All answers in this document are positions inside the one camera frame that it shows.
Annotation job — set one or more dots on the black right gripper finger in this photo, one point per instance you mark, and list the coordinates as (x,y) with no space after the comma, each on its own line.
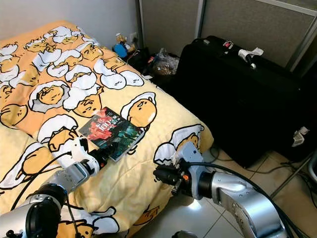
(164,175)

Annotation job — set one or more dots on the dark red cover book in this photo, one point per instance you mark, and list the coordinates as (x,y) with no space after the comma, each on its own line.
(114,129)

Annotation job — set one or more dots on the yellow cartoon egg blanket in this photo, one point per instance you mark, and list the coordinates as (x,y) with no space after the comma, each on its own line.
(29,148)

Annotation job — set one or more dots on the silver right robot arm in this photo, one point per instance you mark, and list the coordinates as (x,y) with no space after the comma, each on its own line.
(242,198)

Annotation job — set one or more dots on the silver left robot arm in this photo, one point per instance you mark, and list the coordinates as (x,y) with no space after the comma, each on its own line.
(74,176)

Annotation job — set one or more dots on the large black suitcase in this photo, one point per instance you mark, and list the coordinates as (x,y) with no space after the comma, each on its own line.
(228,99)

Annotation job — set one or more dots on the small blue toy figure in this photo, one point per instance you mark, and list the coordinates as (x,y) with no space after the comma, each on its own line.
(121,48)

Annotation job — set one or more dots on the clear crumpled plastic bag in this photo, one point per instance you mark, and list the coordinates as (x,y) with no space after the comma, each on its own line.
(164,63)

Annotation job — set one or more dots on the grey fabric partition panel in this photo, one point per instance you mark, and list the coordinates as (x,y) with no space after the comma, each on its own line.
(168,25)
(242,25)

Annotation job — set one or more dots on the small red padlock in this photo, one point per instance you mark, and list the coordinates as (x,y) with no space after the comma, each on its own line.
(228,44)

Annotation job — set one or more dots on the white cloth luggage tag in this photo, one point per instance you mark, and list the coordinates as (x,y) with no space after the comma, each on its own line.
(250,52)

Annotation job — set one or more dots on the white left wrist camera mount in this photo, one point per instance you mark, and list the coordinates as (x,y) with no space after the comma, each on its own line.
(81,148)

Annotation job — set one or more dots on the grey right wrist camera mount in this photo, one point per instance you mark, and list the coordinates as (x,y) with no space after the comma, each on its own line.
(188,153)

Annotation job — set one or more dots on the white wall power outlet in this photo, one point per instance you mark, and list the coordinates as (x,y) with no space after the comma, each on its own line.
(133,37)

